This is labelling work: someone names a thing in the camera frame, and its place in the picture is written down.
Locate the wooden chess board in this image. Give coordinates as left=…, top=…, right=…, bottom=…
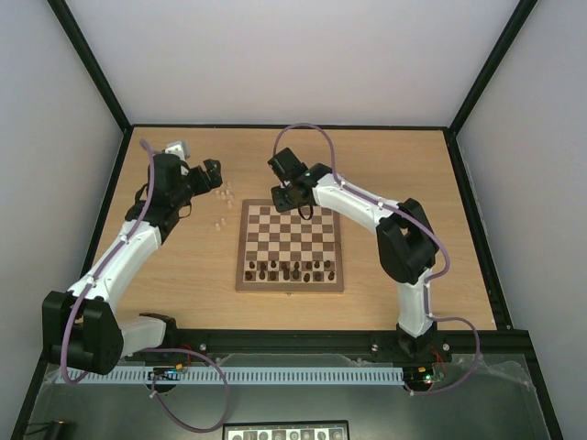
left=236, top=199, right=344, bottom=293

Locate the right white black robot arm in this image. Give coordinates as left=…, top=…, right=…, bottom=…
left=268, top=148, right=441, bottom=359

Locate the dark chess pieces back row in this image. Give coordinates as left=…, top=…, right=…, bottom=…
left=245, top=260, right=336, bottom=271

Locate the printed reference sheet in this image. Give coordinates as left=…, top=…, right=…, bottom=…
left=222, top=421, right=350, bottom=440

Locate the purple cable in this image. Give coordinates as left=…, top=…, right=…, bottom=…
left=59, top=137, right=230, bottom=432
left=272, top=122, right=482, bottom=398

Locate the light blue cable duct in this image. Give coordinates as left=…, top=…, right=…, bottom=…
left=82, top=366, right=404, bottom=386

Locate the dark chess pieces row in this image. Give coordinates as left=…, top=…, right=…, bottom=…
left=245, top=260, right=336, bottom=271
left=242, top=269, right=344, bottom=283

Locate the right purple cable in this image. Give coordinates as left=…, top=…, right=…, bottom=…
left=272, top=122, right=482, bottom=398

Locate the left light piece pair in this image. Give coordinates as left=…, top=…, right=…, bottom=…
left=215, top=217, right=227, bottom=231

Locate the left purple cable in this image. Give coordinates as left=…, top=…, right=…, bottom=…
left=59, top=137, right=230, bottom=432

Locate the left controller board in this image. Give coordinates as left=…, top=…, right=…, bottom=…
left=146, top=364, right=189, bottom=381

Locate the left light pieces cluster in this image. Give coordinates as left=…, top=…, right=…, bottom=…
left=215, top=181, right=235, bottom=209

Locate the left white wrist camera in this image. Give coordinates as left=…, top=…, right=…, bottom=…
left=164, top=140, right=190, bottom=176

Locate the controller board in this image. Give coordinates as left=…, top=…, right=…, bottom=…
left=146, top=364, right=189, bottom=381
left=406, top=363, right=448, bottom=385

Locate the dark chess pieces front row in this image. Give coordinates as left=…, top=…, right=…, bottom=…
left=242, top=269, right=344, bottom=283

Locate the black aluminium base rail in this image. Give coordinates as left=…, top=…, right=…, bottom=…
left=48, top=327, right=533, bottom=363

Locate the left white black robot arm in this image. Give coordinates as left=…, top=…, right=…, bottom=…
left=41, top=151, right=223, bottom=384

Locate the right controller board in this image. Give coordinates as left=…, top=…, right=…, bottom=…
left=406, top=363, right=448, bottom=385

